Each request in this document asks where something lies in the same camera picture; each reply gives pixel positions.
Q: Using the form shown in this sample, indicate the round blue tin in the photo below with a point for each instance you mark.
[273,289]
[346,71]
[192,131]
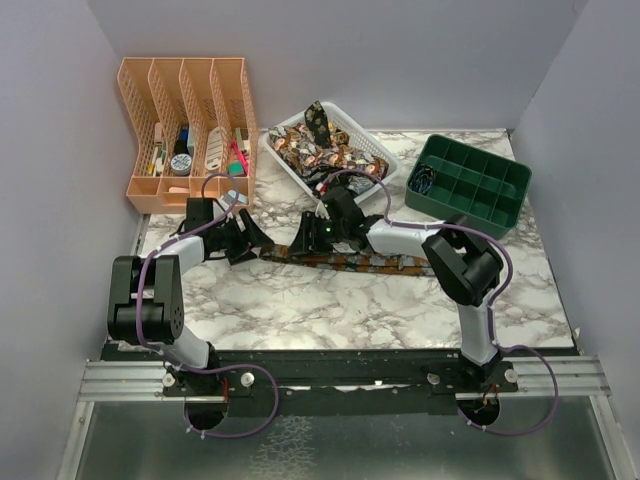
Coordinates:
[181,164]

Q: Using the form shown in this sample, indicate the orange floral tie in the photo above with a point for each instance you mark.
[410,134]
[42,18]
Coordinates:
[351,262]

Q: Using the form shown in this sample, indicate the teal eraser block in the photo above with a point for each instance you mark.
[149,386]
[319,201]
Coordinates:
[236,169]

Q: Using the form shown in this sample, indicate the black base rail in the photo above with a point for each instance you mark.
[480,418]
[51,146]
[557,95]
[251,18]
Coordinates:
[339,382]

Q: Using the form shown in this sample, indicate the pink marker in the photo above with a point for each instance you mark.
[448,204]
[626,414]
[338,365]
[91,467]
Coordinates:
[241,159]

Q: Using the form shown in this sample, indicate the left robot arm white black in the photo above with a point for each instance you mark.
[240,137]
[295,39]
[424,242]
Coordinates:
[146,305]

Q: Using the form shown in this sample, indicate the green compartment tray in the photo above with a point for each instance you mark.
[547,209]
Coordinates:
[489,190]

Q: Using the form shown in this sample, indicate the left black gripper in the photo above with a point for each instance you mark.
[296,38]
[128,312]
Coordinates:
[252,236]

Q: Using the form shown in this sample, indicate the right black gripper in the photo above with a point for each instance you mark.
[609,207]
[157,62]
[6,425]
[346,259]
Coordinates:
[306,241]

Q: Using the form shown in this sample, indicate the peach plastic desk organizer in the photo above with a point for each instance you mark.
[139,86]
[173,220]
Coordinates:
[188,105]

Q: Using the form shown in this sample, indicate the pile of patterned ties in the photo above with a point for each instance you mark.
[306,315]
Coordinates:
[314,147]

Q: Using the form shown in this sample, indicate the rolled tie in tray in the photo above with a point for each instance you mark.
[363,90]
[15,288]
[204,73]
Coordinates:
[422,180]

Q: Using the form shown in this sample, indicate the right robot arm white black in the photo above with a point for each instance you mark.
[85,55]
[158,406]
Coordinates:
[464,262]

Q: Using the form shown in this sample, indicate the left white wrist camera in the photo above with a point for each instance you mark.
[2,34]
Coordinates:
[229,198]

